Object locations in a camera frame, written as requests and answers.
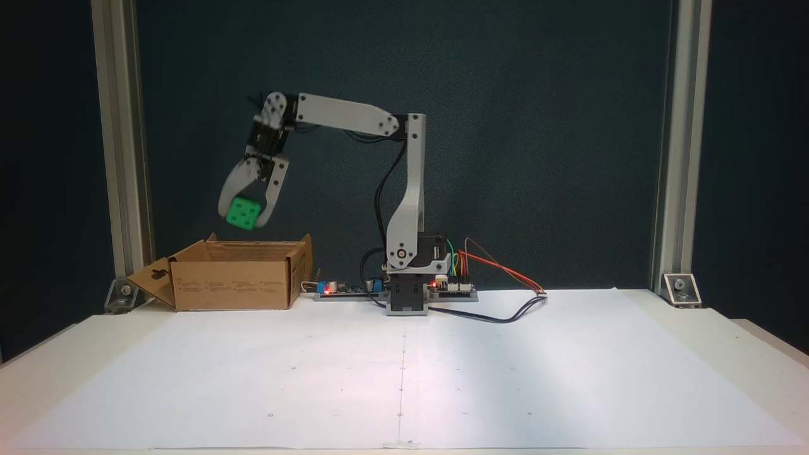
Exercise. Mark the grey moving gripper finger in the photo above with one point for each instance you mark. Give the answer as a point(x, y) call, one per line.
point(234, 186)

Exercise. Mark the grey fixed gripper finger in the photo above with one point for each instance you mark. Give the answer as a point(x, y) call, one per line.
point(278, 189)

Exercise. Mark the green die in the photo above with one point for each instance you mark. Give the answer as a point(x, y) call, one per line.
point(243, 213)

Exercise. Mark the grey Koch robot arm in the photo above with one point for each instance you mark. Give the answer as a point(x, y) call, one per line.
point(411, 189)

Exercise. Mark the open cardboard box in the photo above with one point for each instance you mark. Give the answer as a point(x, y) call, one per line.
point(234, 291)

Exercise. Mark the circuit board with blue terminals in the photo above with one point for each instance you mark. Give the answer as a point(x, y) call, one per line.
point(347, 289)

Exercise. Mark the aluminium frame post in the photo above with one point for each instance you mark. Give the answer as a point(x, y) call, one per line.
point(120, 158)
point(682, 158)

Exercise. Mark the metal corner bracket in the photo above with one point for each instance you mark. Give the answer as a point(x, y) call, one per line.
point(125, 296)
point(681, 289)

